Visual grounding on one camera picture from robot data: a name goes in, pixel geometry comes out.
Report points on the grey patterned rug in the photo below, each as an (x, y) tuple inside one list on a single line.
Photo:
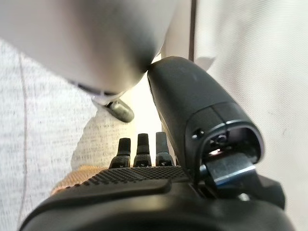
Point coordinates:
[(36, 108)]

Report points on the brown woven basket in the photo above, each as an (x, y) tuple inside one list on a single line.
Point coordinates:
[(72, 179)]

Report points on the silver right robot leg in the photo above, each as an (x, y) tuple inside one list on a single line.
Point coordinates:
[(84, 36)]

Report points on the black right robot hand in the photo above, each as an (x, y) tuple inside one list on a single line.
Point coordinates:
[(134, 207)]

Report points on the bed with white bedding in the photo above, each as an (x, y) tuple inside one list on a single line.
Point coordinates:
[(264, 60)]

